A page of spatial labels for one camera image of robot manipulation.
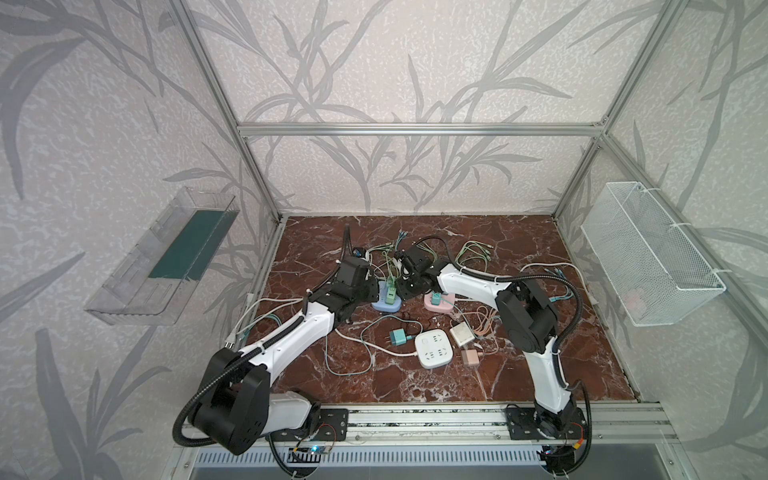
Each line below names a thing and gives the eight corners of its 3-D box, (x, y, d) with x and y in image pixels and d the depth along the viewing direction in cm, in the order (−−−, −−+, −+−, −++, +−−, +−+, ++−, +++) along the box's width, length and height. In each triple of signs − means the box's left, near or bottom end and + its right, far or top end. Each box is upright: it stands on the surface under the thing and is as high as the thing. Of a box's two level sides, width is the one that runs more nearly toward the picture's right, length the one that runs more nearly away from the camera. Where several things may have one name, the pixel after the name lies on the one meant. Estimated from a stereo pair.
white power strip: (420, 370, 84) (421, 368, 82) (413, 336, 90) (414, 333, 88) (454, 364, 85) (456, 361, 83) (445, 331, 91) (446, 327, 89)
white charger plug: (459, 346, 88) (461, 342, 85) (450, 331, 91) (452, 327, 88) (472, 340, 89) (474, 336, 87) (462, 325, 92) (464, 321, 90)
